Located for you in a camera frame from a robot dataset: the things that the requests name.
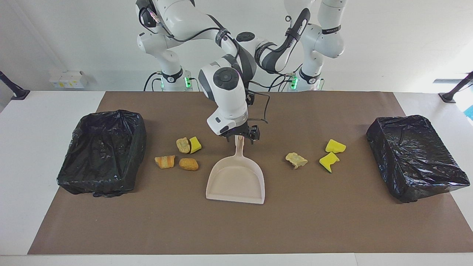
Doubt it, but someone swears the black right base cable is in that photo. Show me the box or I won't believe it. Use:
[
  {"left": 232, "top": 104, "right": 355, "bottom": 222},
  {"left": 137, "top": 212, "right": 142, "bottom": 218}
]
[{"left": 143, "top": 71, "right": 163, "bottom": 92}]

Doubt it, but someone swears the black camera stand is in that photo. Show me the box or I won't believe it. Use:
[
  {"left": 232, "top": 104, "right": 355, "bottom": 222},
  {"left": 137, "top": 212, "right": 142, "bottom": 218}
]
[
  {"left": 0, "top": 70, "right": 31, "bottom": 100},
  {"left": 438, "top": 71, "right": 473, "bottom": 103}
]

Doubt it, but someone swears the pale and orange croissant piece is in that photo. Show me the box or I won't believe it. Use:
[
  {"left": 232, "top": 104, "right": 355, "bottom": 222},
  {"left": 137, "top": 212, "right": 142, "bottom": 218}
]
[{"left": 285, "top": 152, "right": 308, "bottom": 169}]

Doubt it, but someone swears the black base cable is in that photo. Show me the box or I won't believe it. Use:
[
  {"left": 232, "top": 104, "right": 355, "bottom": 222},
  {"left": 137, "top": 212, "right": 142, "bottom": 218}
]
[
  {"left": 259, "top": 72, "right": 296, "bottom": 92},
  {"left": 143, "top": 71, "right": 163, "bottom": 92}
]

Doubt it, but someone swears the orange striped croissant piece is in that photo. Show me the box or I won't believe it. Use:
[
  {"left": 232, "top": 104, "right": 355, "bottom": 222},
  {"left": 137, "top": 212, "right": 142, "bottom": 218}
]
[{"left": 154, "top": 155, "right": 176, "bottom": 170}]

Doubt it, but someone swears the small yellow sponge piece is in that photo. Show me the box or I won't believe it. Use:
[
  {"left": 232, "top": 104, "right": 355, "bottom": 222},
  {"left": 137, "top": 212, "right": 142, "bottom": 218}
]
[{"left": 189, "top": 136, "right": 203, "bottom": 154}]

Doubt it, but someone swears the brown bread roll piece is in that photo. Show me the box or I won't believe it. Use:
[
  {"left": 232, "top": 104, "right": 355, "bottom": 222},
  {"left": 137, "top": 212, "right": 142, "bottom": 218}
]
[{"left": 179, "top": 158, "right": 199, "bottom": 171}]

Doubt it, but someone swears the white wall box cluster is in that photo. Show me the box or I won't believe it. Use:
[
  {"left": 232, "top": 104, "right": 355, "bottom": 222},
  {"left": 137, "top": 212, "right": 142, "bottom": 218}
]
[{"left": 49, "top": 70, "right": 88, "bottom": 89}]

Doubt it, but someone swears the black left base cable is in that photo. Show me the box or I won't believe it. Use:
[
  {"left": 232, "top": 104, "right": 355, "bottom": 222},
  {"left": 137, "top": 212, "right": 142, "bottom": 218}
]
[{"left": 259, "top": 72, "right": 296, "bottom": 92}]

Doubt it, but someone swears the bin lined black bag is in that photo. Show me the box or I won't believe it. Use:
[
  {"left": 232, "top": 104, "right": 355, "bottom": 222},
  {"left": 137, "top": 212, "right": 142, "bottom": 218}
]
[
  {"left": 57, "top": 109, "right": 147, "bottom": 198},
  {"left": 366, "top": 115, "right": 471, "bottom": 204}
]

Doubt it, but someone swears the beige plastic dustpan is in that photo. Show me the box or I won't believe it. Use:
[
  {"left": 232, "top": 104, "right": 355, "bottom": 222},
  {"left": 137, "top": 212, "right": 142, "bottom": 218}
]
[{"left": 205, "top": 135, "right": 266, "bottom": 205}]

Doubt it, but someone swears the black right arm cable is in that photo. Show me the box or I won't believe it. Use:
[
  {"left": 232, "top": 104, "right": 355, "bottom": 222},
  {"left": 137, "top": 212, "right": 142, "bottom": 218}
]
[{"left": 146, "top": 6, "right": 271, "bottom": 124}]

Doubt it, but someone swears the brown paper table mat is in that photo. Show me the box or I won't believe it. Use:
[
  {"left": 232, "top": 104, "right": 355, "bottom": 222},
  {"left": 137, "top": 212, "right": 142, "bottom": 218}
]
[{"left": 28, "top": 91, "right": 473, "bottom": 255}]

